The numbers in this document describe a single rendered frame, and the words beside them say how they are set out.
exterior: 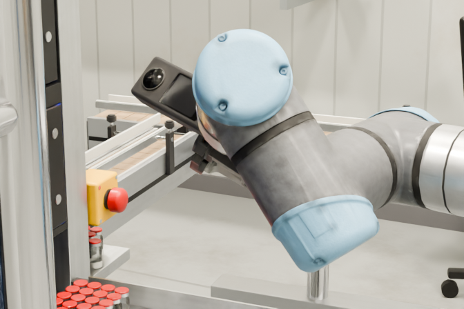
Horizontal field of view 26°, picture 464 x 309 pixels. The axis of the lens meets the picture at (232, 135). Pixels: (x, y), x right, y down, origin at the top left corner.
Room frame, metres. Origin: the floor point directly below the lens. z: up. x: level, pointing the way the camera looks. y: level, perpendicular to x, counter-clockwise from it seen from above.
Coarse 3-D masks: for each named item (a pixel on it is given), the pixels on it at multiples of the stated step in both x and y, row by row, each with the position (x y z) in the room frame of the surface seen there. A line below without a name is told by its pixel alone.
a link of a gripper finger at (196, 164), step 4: (196, 156) 0.95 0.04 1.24; (200, 156) 0.95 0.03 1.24; (192, 160) 0.95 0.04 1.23; (196, 160) 0.95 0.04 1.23; (200, 160) 0.95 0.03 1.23; (204, 160) 0.96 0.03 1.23; (192, 164) 0.96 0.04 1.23; (196, 164) 0.96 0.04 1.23; (200, 164) 0.96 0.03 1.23; (204, 164) 0.96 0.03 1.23; (208, 164) 0.96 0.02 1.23; (192, 168) 0.97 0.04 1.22; (196, 168) 0.96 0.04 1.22; (200, 168) 0.96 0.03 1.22; (204, 168) 0.96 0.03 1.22; (208, 168) 0.98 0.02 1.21; (200, 172) 0.96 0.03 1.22; (208, 172) 1.01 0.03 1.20
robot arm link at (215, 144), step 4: (196, 108) 0.84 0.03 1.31; (200, 124) 0.84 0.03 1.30; (200, 128) 0.85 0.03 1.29; (204, 132) 0.84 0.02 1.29; (204, 136) 0.85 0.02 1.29; (208, 136) 0.83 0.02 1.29; (208, 140) 0.85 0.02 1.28; (212, 140) 0.83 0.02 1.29; (216, 140) 0.83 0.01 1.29; (212, 144) 0.85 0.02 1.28; (216, 144) 0.84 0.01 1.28; (220, 144) 0.83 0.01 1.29; (216, 148) 0.85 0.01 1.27; (220, 148) 0.84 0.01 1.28; (224, 152) 0.85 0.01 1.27
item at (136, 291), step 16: (128, 288) 1.37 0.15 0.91; (144, 288) 1.36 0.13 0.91; (160, 288) 1.35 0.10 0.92; (144, 304) 1.36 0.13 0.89; (160, 304) 1.35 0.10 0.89; (176, 304) 1.34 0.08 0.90; (192, 304) 1.33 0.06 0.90; (208, 304) 1.32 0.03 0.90; (224, 304) 1.31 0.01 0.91; (240, 304) 1.30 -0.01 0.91
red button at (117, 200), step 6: (114, 192) 1.50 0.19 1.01; (120, 192) 1.50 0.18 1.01; (126, 192) 1.52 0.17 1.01; (108, 198) 1.50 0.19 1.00; (114, 198) 1.49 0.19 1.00; (120, 198) 1.50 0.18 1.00; (126, 198) 1.51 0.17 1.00; (108, 204) 1.49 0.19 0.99; (114, 204) 1.49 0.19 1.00; (120, 204) 1.49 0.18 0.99; (126, 204) 1.51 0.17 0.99; (114, 210) 1.50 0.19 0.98; (120, 210) 1.50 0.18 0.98
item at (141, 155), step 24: (144, 120) 2.10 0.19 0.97; (168, 120) 1.99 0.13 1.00; (120, 144) 2.04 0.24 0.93; (144, 144) 1.95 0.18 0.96; (168, 144) 1.98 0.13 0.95; (192, 144) 2.11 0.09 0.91; (96, 168) 1.76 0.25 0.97; (120, 168) 1.88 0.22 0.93; (144, 168) 1.89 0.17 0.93; (168, 168) 1.98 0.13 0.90; (144, 192) 1.89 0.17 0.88; (120, 216) 1.79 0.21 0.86
